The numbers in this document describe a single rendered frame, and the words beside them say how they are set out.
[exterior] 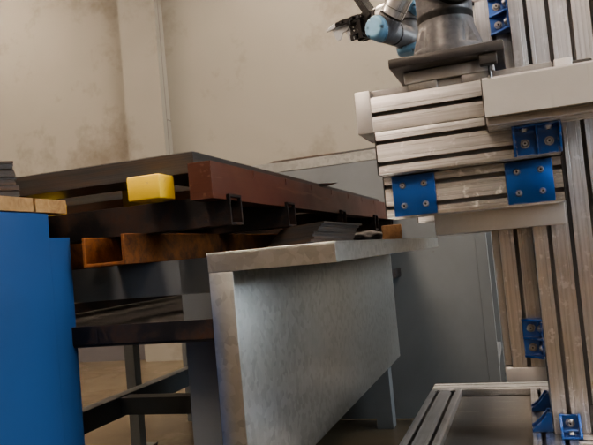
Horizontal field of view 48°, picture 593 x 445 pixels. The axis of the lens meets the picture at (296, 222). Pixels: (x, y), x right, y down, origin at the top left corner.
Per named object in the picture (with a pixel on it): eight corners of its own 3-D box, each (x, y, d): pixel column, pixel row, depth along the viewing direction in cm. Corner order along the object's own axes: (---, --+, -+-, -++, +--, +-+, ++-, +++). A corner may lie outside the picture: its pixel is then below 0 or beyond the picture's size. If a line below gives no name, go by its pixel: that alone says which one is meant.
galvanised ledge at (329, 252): (208, 273, 100) (206, 252, 100) (378, 252, 223) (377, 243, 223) (336, 261, 94) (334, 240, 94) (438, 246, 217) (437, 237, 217)
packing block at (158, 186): (127, 201, 107) (125, 177, 107) (144, 203, 112) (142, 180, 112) (161, 197, 105) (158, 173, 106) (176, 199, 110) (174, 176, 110)
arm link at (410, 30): (386, 54, 214) (382, 20, 214) (406, 59, 222) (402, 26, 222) (405, 47, 208) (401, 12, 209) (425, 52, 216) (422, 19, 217)
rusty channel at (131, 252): (83, 268, 109) (80, 237, 109) (339, 248, 267) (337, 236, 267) (125, 264, 107) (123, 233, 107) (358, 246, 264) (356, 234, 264)
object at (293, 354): (228, 509, 98) (208, 273, 100) (388, 356, 221) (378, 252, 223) (253, 510, 97) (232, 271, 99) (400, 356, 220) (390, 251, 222)
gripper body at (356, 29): (349, 41, 230) (376, 31, 221) (344, 17, 229) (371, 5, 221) (362, 42, 235) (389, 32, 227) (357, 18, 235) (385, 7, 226)
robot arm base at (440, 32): (488, 65, 145) (484, 20, 145) (484, 47, 131) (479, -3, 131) (418, 77, 150) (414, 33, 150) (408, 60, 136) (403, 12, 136)
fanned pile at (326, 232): (238, 251, 109) (236, 227, 109) (309, 246, 147) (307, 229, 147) (310, 244, 105) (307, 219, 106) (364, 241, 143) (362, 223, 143)
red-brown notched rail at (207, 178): (190, 200, 105) (187, 163, 106) (383, 221, 259) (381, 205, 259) (213, 198, 104) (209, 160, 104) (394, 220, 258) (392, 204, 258)
